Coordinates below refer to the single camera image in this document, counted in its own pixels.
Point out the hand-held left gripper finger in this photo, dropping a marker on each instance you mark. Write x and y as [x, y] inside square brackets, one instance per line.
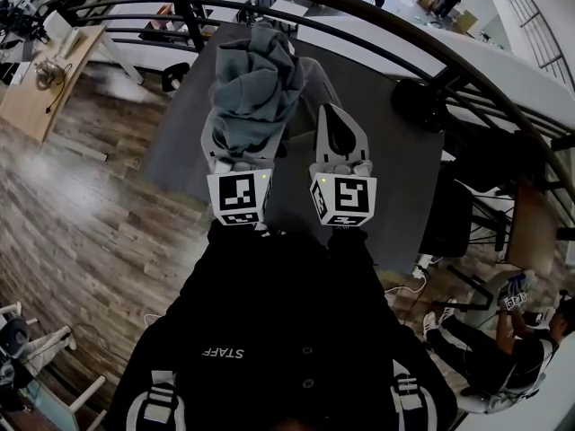
[206, 146]
[271, 155]

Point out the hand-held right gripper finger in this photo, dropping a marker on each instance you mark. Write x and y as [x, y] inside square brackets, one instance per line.
[361, 146]
[321, 146]

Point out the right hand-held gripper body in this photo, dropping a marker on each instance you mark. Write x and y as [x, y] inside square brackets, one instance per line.
[350, 196]

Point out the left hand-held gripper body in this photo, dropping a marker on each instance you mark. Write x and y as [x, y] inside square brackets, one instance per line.
[238, 193]

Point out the grey garment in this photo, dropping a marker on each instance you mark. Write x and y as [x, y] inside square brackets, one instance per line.
[256, 88]

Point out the person's right forearm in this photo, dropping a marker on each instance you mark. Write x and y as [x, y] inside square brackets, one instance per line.
[348, 249]

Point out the person's left forearm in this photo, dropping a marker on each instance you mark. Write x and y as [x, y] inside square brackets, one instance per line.
[238, 245]

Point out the person's left hand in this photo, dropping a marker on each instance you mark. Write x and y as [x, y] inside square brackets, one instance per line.
[242, 166]

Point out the person's right hand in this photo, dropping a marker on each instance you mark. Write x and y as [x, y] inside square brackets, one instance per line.
[341, 169]

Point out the black round stool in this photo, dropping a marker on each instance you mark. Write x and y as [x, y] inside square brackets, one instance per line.
[420, 106]
[175, 76]

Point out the black office chair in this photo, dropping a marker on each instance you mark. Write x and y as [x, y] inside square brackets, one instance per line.
[447, 213]

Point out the white power strip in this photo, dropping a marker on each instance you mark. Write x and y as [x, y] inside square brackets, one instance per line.
[421, 270]

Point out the person's black jacket torso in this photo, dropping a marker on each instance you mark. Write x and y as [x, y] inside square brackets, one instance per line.
[287, 321]

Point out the white device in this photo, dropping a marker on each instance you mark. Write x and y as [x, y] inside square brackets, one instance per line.
[74, 43]

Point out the shiny metal object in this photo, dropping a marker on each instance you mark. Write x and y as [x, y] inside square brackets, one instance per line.
[47, 70]

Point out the brown wooden table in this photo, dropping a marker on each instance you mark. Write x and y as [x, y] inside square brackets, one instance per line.
[532, 222]

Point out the light wooden table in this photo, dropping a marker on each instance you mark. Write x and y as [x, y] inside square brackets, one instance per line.
[27, 106]

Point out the light gray chair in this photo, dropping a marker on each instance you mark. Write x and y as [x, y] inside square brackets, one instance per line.
[494, 402]

